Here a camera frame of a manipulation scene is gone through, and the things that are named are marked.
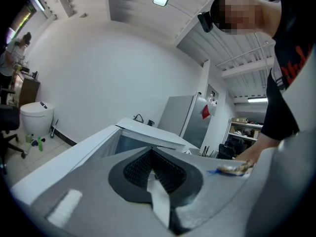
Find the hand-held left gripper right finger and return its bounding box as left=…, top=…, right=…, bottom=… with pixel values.
left=152, top=147, right=204, bottom=208

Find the person's black t-shirt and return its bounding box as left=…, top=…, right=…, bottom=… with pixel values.
left=260, top=0, right=315, bottom=142

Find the silver fridge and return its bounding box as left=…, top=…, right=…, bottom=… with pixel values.
left=157, top=93, right=213, bottom=150

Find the crumpled tape with blue strip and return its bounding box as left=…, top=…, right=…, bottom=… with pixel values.
left=206, top=159, right=255, bottom=177

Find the person's head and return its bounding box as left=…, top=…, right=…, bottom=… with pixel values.
left=209, top=0, right=282, bottom=38

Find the toilet brush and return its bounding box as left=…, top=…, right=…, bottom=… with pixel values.
left=50, top=118, right=59, bottom=139

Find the white microwave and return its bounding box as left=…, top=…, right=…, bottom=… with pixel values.
left=10, top=117, right=199, bottom=205

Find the ceiling light near shelf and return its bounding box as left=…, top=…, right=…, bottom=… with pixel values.
left=247, top=96, right=269, bottom=103

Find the red diamond sticker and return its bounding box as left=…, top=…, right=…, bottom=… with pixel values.
left=200, top=104, right=211, bottom=120

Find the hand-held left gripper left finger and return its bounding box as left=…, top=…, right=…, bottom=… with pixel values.
left=108, top=146, right=153, bottom=204

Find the person's left forearm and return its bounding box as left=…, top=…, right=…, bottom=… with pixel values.
left=236, top=131, right=275, bottom=164

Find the brown wooden desk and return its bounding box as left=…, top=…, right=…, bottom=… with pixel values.
left=18, top=71, right=41, bottom=108

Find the black head camera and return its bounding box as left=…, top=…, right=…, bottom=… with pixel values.
left=197, top=11, right=214, bottom=33

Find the grey wall panel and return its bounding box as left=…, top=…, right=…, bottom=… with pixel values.
left=205, top=83, right=219, bottom=117

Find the ceiling light near window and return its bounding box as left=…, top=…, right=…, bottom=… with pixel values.
left=30, top=0, right=46, bottom=12

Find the white toilet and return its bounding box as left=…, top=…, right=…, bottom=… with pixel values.
left=19, top=101, right=55, bottom=139

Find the black office chair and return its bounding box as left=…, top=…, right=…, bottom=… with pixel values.
left=0, top=87, right=27, bottom=175

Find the white metal shelf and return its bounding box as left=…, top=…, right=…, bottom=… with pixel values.
left=225, top=117, right=264, bottom=148

